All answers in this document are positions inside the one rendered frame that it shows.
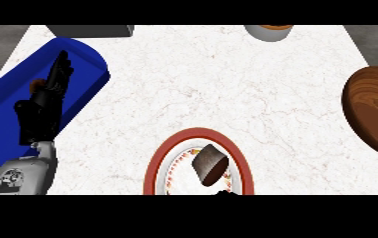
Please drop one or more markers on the dark grey flat block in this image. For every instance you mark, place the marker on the dark grey flat block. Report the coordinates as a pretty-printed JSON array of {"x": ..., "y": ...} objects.
[{"x": 90, "y": 31}]

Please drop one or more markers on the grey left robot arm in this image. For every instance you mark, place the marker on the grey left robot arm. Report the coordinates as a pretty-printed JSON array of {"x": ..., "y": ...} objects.
[{"x": 30, "y": 172}]

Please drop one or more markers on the small brown round object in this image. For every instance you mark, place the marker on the small brown round object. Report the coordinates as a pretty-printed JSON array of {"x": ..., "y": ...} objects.
[{"x": 35, "y": 85}]

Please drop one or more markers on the blue rectangular tray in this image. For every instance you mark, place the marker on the blue rectangular tray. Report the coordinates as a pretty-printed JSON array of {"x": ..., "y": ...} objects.
[{"x": 78, "y": 72}]

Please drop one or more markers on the grey cup with brown contents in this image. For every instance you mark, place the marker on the grey cup with brown contents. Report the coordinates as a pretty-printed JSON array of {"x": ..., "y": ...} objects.
[{"x": 269, "y": 32}]

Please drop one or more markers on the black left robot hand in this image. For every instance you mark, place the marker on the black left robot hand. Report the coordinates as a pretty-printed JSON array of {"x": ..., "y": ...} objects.
[{"x": 44, "y": 112}]

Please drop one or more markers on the brown wooden bowl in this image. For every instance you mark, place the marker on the brown wooden bowl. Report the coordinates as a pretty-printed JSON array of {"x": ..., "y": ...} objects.
[{"x": 363, "y": 105}]

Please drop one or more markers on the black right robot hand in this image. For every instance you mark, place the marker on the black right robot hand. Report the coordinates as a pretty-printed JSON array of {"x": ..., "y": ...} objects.
[{"x": 226, "y": 192}]

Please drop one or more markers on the red rimmed white plate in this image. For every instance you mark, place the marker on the red rimmed white plate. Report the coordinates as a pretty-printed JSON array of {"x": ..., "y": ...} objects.
[{"x": 164, "y": 158}]

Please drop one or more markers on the dark brown can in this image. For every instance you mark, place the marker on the dark brown can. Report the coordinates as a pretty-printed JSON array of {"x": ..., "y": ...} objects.
[{"x": 210, "y": 164}]

